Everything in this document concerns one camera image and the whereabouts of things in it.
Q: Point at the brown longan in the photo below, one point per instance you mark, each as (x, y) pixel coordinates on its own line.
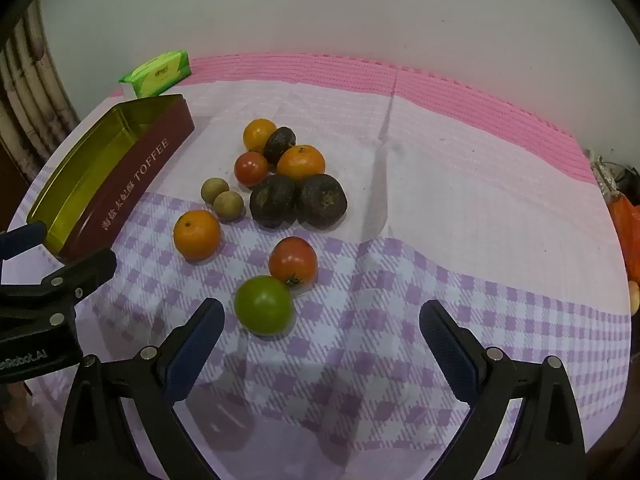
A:
(214, 189)
(228, 206)

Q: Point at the orange mandarin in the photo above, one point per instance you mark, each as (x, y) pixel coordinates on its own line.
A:
(301, 163)
(197, 235)

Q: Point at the dark round fruit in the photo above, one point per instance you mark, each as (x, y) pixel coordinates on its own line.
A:
(272, 201)
(321, 201)

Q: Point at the white and purple checked cloth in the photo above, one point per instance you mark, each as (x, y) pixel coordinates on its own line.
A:
(450, 210)

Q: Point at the green tomato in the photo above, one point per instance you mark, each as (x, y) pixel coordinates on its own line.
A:
(263, 305)

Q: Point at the maroon and gold tin box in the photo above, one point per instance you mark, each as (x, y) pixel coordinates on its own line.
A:
(145, 160)

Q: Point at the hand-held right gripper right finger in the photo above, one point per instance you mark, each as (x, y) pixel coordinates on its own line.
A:
(450, 355)

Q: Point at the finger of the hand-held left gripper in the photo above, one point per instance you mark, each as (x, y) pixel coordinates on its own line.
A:
(90, 267)
(22, 239)

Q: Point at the small yellow-orange orange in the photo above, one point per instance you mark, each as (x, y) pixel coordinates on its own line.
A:
(259, 135)

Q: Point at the beige patterned curtain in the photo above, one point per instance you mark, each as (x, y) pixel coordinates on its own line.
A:
(30, 75)

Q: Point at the small red tomato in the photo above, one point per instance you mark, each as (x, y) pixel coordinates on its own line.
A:
(251, 169)

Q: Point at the large red tomato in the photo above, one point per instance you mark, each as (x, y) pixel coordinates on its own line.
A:
(293, 260)

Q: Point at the dark brown oblong fruit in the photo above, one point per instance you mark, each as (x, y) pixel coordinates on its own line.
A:
(279, 144)

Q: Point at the orange plastic bag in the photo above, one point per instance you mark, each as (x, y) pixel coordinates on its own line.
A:
(627, 230)

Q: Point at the green tissue pack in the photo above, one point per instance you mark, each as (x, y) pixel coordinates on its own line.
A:
(160, 72)

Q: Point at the pink foam mat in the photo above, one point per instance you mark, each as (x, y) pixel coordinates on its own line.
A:
(450, 90)

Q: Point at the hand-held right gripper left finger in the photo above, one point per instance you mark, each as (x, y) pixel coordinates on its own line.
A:
(192, 355)

